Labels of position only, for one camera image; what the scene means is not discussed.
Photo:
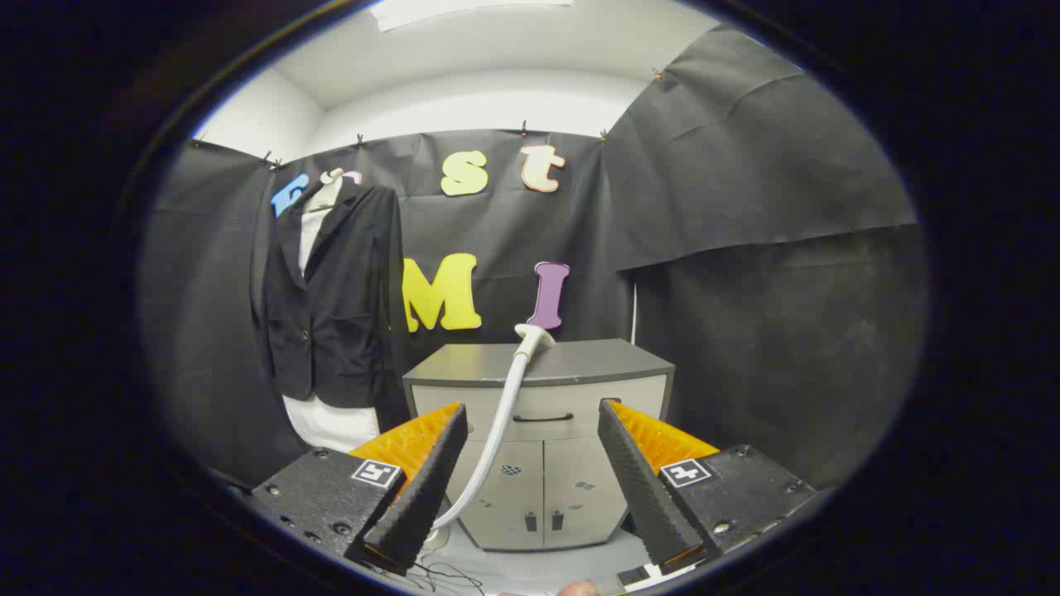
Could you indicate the white shirt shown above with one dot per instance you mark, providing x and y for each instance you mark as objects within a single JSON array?
[{"x": 331, "y": 426}]

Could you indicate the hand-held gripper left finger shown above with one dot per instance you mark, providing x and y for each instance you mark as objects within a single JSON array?
[{"x": 422, "y": 488}]

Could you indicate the black backdrop cloth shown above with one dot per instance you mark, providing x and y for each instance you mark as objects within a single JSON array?
[{"x": 745, "y": 207}]

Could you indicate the white garment steamer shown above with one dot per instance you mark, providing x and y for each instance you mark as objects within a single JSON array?
[{"x": 503, "y": 414}]

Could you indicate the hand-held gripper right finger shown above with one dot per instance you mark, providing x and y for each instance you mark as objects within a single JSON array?
[{"x": 642, "y": 488}]

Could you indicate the white clothes hanger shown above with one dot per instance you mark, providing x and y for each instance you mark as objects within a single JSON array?
[{"x": 325, "y": 195}]

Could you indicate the black blazer jacket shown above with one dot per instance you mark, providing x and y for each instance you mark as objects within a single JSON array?
[{"x": 348, "y": 306}]

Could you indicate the grey cabinet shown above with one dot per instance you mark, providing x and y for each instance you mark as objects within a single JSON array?
[{"x": 546, "y": 488}]

